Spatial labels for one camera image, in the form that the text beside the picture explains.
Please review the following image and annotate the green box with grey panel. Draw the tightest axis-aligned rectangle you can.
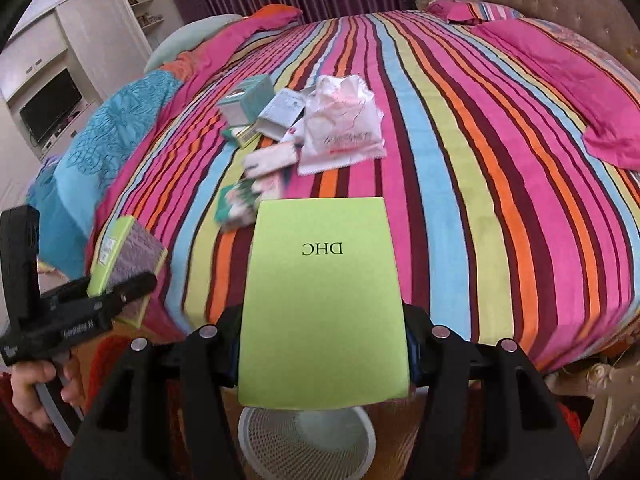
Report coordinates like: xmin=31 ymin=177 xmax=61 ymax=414
xmin=87 ymin=216 xmax=167 ymax=297

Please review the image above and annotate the teal floral packet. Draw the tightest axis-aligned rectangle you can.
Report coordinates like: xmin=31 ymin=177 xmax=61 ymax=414
xmin=215 ymin=172 xmax=284 ymax=232

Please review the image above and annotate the green DHC box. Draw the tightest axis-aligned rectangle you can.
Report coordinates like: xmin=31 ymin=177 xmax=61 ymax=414
xmin=238 ymin=197 xmax=410 ymax=410

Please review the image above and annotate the white pink small box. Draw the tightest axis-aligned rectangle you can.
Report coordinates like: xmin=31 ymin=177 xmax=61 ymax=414
xmin=243 ymin=142 xmax=298 ymax=179

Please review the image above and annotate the teal white carton box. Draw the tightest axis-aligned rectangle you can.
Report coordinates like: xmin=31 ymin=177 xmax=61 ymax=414
xmin=217 ymin=74 xmax=274 ymax=127

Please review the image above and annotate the white grey carton box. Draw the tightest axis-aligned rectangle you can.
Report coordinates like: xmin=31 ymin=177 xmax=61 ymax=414
xmin=255 ymin=88 xmax=306 ymax=142

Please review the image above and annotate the white plastic bag red print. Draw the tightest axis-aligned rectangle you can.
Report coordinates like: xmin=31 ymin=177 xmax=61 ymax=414
xmin=297 ymin=75 xmax=387 ymax=176

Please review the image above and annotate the small green box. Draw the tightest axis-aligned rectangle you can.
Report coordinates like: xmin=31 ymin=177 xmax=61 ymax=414
xmin=221 ymin=125 xmax=260 ymax=148

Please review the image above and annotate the person's left hand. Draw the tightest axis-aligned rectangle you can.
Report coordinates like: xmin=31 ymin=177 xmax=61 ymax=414
xmin=8 ymin=354 xmax=87 ymax=430

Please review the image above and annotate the blue patterned blanket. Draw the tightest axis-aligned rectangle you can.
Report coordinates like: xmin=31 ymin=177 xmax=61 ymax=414
xmin=26 ymin=70 xmax=182 ymax=280

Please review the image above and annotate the black television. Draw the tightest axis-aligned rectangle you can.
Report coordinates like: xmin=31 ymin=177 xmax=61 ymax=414
xmin=20 ymin=70 xmax=82 ymax=145

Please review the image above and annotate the striped colourful bedspread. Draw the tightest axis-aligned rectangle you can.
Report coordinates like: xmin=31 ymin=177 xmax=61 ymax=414
xmin=86 ymin=11 xmax=639 ymax=370

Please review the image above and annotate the white wardrobe cabinet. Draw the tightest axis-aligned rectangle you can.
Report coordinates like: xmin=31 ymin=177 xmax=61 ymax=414
xmin=1 ymin=0 xmax=183 ymax=159

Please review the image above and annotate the light green pillow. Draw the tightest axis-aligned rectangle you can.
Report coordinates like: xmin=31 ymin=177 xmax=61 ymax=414
xmin=143 ymin=14 xmax=243 ymax=74

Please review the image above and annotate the pink folded duvet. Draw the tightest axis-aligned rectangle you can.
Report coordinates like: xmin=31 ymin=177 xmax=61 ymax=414
xmin=472 ymin=18 xmax=639 ymax=171

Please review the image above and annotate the striped pink pillow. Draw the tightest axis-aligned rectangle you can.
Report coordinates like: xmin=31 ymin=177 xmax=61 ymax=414
xmin=425 ymin=0 xmax=523 ymax=25

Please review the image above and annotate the cream carved bed frame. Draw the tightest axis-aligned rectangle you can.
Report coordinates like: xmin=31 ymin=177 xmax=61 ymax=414
xmin=546 ymin=344 xmax=639 ymax=479

